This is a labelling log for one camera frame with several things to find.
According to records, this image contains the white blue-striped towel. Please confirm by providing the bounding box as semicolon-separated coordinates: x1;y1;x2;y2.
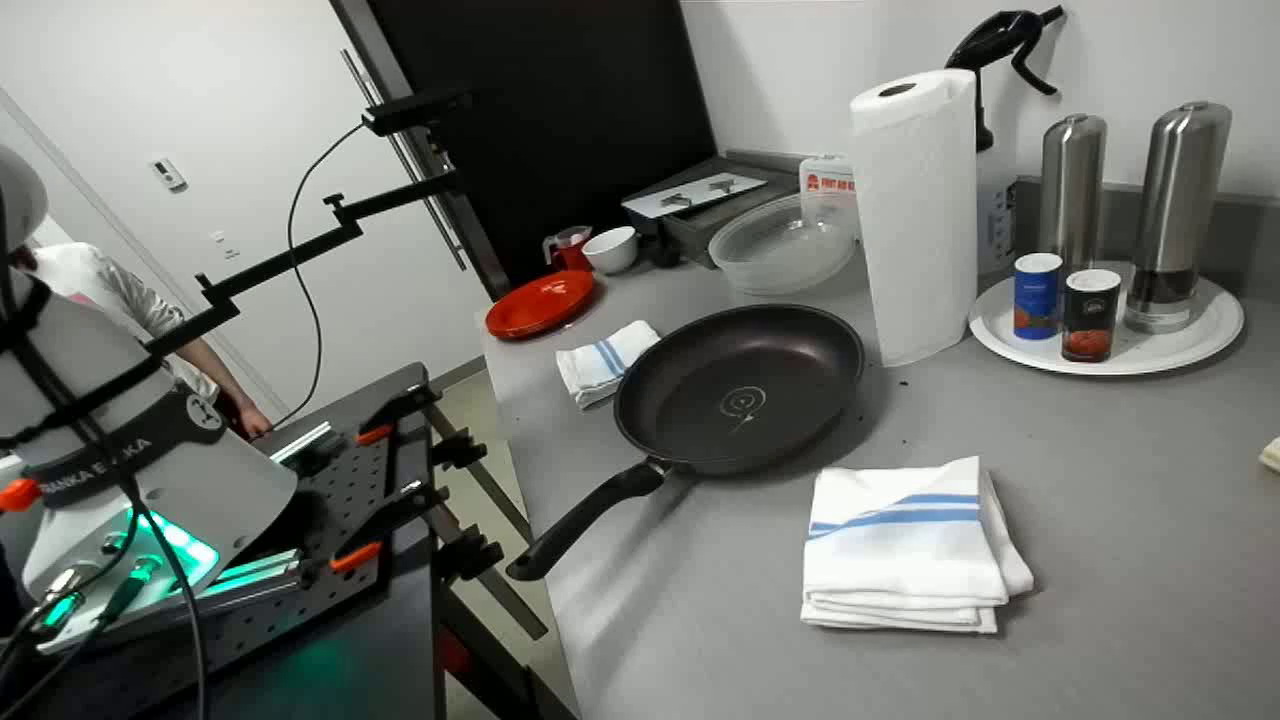
797;450;1039;639
554;316;667;411

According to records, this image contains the black nonstick frying pan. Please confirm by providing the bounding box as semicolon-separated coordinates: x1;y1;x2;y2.
503;298;872;585

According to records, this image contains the white paper towel roll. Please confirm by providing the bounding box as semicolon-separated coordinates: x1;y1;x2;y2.
850;66;985;372

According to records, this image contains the red bowl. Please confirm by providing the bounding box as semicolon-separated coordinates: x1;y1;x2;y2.
482;267;605;343

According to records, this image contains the small white cup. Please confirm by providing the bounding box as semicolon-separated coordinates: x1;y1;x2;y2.
582;220;646;281

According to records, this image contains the red and white mug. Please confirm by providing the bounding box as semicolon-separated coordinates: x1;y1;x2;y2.
537;220;597;275

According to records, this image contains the black countertop appliance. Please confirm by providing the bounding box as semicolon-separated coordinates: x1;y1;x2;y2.
615;153;803;270

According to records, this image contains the clear plastic bowl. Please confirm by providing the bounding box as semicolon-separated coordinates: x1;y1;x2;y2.
706;190;863;305

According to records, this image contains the black clamp knob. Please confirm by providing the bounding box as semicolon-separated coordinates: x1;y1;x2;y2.
423;419;492;471
433;518;508;588

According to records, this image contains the black tall door panel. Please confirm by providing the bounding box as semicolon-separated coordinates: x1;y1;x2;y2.
329;0;719;298

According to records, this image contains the black perforated robot table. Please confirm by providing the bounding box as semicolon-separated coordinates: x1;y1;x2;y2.
54;359;454;720

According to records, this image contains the spray bottle with black trigger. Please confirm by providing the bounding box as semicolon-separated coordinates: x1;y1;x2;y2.
944;2;1072;282

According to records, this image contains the blue label spice jar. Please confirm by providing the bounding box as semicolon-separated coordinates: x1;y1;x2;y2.
1009;248;1068;343

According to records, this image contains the red label spice jar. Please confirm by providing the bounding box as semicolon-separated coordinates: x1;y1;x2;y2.
1059;263;1128;366

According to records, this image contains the short stainless steel grinder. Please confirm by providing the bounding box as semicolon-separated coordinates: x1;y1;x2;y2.
1036;111;1111;270

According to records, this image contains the round white tray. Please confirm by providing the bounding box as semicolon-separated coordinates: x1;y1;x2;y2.
968;254;1247;383

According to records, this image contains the person in patterned shirt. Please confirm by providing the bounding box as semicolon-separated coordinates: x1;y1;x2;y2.
26;237;277;444

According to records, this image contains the tall stainless steel grinder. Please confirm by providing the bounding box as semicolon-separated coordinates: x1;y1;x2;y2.
1126;98;1235;336

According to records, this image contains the orange-handled table clamp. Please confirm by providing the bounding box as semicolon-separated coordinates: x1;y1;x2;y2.
349;414;406;450
0;476;49;518
325;535;392;579

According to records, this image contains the black stereo camera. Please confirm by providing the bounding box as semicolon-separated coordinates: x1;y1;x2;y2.
357;83;475;140

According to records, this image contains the thin black camera cable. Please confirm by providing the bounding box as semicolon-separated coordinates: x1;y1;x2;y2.
277;116;375;432

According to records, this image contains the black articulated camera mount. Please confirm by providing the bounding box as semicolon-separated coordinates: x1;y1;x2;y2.
137;167;465;365

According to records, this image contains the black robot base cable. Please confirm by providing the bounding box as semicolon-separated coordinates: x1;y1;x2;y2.
118;471;217;720

